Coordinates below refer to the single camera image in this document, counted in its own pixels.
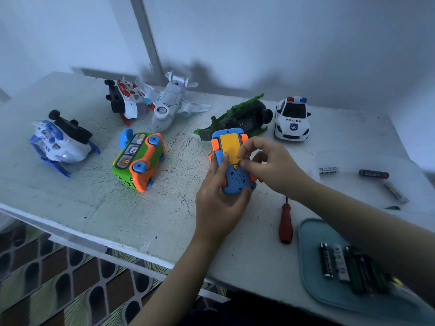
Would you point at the white orange battery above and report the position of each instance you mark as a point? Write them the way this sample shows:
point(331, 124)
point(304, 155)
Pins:
point(328, 170)

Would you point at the red screwdriver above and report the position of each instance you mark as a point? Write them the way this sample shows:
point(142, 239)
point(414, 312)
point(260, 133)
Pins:
point(286, 227)

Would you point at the black red battery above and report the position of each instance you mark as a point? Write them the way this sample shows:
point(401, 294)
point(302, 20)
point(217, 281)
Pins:
point(374, 174)

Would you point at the white toy airplane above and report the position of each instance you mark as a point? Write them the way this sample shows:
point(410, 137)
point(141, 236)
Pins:
point(170, 102)

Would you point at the person's right forearm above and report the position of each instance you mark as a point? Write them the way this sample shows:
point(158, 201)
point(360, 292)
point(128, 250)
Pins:
point(377, 231)

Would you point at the green orange toy car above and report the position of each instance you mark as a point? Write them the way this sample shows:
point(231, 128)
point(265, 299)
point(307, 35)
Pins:
point(136, 163)

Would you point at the white grey battery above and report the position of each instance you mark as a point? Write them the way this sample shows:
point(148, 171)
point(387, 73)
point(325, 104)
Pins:
point(395, 193)

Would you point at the person's left hand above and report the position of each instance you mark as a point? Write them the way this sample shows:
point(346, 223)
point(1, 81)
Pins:
point(219, 214)

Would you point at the person's left forearm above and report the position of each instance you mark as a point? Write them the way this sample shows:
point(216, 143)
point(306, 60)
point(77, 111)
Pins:
point(177, 292)

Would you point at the red white toy vehicle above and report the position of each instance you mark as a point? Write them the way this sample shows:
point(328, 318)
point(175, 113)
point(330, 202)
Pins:
point(126, 98)

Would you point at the yellow orange toy car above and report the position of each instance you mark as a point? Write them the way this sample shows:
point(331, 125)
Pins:
point(234, 181)

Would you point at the white blue toy vehicle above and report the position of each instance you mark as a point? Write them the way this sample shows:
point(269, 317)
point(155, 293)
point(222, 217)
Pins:
point(61, 146)

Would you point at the clear plastic container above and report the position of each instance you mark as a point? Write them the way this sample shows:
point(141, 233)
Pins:
point(353, 193)

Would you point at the black white toy car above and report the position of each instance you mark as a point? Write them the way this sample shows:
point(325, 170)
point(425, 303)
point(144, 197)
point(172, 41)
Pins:
point(292, 122)

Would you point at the pile of batteries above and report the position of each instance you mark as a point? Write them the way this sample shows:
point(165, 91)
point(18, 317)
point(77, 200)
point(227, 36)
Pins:
point(357, 268)

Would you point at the yellow battery cover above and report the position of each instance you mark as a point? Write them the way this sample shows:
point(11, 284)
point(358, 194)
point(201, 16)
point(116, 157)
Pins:
point(231, 147)

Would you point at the person's dark trousers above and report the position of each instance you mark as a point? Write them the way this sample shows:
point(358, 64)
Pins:
point(258, 312)

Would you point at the person's right hand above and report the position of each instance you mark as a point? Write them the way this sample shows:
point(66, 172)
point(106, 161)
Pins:
point(278, 169)

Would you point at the dark green toy helicopter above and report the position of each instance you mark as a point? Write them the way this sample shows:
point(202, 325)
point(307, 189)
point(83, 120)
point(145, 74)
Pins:
point(238, 118)

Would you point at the teal container lid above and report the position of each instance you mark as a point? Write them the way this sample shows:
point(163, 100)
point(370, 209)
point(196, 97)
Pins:
point(319, 288)

